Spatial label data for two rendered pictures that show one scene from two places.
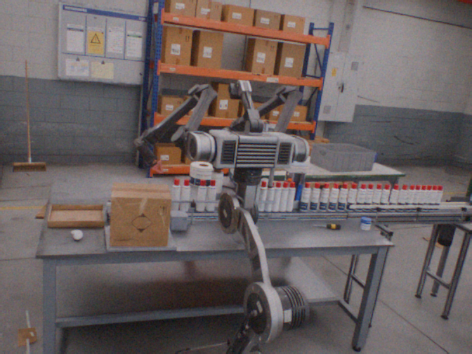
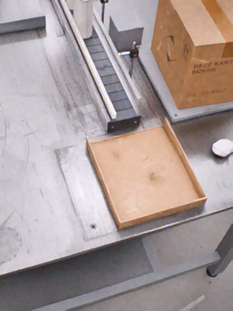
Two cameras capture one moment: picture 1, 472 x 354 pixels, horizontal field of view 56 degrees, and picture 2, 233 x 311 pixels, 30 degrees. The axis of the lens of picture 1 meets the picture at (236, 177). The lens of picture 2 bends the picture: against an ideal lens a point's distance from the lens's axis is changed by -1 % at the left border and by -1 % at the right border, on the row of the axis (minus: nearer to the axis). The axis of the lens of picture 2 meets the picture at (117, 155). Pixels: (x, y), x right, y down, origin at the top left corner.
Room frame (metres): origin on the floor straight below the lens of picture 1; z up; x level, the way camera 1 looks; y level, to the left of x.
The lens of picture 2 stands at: (2.56, 1.62, 1.91)
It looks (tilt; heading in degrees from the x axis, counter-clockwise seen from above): 54 degrees down; 265
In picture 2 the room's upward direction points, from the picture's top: 7 degrees clockwise
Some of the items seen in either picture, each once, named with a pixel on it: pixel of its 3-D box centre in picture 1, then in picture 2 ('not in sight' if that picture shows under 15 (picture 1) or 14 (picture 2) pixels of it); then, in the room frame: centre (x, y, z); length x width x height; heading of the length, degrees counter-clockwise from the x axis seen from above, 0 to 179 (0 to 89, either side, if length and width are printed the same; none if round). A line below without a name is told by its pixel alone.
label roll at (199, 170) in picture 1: (202, 174); not in sight; (3.26, 0.26, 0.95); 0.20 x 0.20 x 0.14
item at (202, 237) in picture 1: (210, 208); (16, 8); (2.89, 0.15, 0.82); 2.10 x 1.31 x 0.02; 110
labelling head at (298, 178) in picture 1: (291, 188); not in sight; (2.98, -0.40, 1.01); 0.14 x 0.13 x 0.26; 110
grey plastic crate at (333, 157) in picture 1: (342, 157); not in sight; (4.80, -1.13, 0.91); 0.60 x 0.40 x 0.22; 120
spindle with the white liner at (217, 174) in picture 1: (217, 176); not in sight; (2.99, 0.14, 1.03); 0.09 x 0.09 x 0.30
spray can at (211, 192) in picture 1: (211, 195); not in sight; (2.69, 0.14, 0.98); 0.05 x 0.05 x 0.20
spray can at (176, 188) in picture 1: (175, 194); (84, 10); (2.61, 0.36, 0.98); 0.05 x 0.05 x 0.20
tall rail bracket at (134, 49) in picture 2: not in sight; (125, 63); (2.47, 0.53, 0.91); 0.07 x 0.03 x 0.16; 20
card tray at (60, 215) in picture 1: (76, 215); (144, 169); (2.41, 0.90, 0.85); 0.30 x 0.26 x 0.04; 110
